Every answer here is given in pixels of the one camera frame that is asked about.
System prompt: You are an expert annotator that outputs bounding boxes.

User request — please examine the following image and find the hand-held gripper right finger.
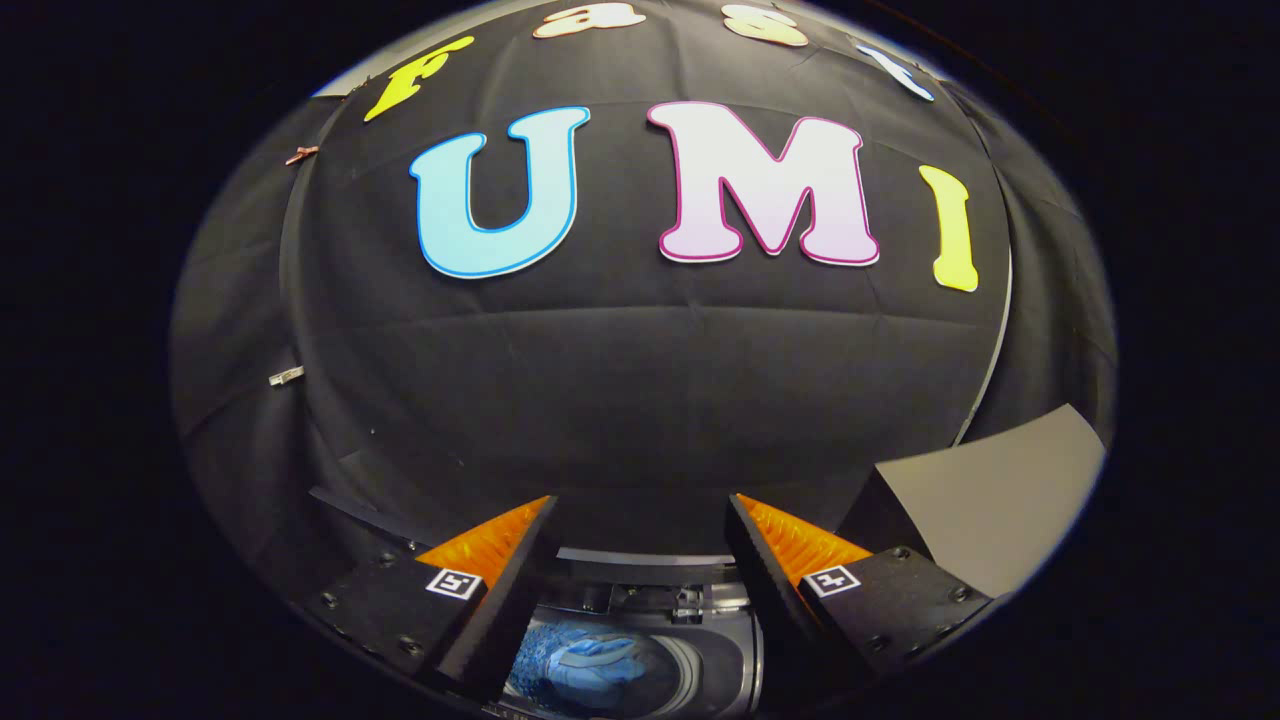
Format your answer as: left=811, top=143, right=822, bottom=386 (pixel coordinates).
left=725, top=492, right=995, bottom=701

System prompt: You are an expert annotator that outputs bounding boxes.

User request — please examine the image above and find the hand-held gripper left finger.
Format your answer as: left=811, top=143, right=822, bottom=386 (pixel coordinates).
left=298, top=494, right=563, bottom=703

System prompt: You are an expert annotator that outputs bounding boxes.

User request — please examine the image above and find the light blue polo shirt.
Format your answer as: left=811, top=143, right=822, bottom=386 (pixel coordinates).
left=530, top=625, right=661, bottom=716

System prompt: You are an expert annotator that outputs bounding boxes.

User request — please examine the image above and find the black backdrop cloth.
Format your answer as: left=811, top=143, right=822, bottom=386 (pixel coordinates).
left=168, top=0, right=1119, bottom=641

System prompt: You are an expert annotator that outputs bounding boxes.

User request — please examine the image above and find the white backdrop frame pole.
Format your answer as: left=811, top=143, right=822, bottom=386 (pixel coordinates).
left=955, top=240, right=1015, bottom=446

